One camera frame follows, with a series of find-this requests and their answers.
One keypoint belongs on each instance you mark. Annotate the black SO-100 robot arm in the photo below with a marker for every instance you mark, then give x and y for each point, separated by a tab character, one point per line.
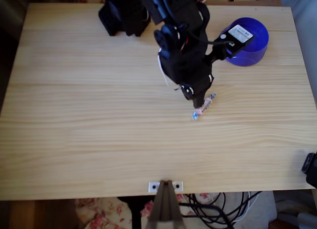
128	16

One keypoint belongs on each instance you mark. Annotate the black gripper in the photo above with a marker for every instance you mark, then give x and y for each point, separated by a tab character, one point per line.
192	93

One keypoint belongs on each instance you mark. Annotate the orange white candy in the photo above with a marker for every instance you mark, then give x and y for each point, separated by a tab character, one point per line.
207	104

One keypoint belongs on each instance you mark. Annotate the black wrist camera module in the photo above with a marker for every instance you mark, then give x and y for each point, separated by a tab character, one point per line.
237	38

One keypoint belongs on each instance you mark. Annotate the purple plastic bowl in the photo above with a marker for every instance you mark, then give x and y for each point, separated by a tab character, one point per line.
258	46

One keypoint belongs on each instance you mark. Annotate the metal table clamp bracket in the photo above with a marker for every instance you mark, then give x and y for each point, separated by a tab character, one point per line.
165	209

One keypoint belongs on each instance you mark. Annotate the white mounting bracket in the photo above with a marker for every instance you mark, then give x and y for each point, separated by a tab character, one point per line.
152	187

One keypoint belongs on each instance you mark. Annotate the black table-edge camera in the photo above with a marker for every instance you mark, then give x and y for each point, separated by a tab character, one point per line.
310	169

